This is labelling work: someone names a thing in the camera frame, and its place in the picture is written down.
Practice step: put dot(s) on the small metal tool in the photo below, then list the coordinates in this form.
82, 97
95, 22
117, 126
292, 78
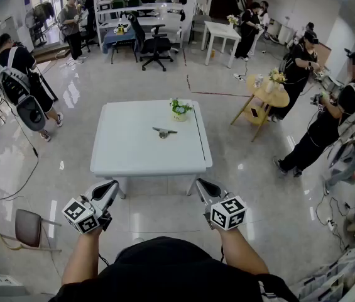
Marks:
163, 133

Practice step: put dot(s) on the white square table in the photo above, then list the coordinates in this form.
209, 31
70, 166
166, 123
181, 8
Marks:
221, 30

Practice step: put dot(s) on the grey chair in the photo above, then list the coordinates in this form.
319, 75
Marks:
200, 20

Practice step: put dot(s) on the round wooden side table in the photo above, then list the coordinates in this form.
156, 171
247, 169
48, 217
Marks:
276, 99

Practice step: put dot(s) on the white power strip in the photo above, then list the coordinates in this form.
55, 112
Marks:
239, 76
331, 224

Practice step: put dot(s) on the table with blue cloth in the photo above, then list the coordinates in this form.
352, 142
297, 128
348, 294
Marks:
114, 36

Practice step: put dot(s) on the brown chair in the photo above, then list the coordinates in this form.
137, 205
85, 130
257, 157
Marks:
28, 226

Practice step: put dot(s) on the person's right forearm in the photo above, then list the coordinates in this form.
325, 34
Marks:
240, 250

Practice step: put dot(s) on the black office chair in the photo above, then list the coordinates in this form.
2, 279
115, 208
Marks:
155, 44

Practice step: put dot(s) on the white cabinet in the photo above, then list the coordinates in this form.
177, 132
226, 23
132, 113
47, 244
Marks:
1, 283

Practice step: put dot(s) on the white shelving unit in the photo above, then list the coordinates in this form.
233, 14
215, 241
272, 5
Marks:
158, 7

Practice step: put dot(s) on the clear water bottle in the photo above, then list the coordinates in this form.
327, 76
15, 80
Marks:
259, 81

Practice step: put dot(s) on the clothes rack with dark garments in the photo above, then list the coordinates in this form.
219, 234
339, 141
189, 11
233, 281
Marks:
46, 9

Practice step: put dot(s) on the person's left forearm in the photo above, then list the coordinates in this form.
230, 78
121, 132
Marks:
79, 256

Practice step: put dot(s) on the grey backpack rig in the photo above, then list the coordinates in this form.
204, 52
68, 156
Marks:
353, 121
23, 102

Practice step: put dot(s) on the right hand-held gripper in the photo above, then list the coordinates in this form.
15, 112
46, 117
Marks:
229, 214

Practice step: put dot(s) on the small flower bouquet in vase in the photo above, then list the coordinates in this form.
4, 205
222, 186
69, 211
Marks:
232, 19

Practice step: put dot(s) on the person's black shirt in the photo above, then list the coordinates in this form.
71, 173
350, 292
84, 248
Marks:
177, 269

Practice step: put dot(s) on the small potted green plant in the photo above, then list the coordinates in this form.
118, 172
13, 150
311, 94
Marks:
179, 113

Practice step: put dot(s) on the black smartphone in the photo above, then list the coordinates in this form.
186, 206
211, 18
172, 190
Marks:
254, 112

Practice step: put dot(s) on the white storage bin rack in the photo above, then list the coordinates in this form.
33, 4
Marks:
337, 282

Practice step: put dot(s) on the yellow flower bouquet in vase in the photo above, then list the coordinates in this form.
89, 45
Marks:
277, 76

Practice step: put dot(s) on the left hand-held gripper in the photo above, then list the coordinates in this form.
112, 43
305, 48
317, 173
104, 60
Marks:
79, 215

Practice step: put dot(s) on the wooden step platform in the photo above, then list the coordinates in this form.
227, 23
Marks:
46, 53

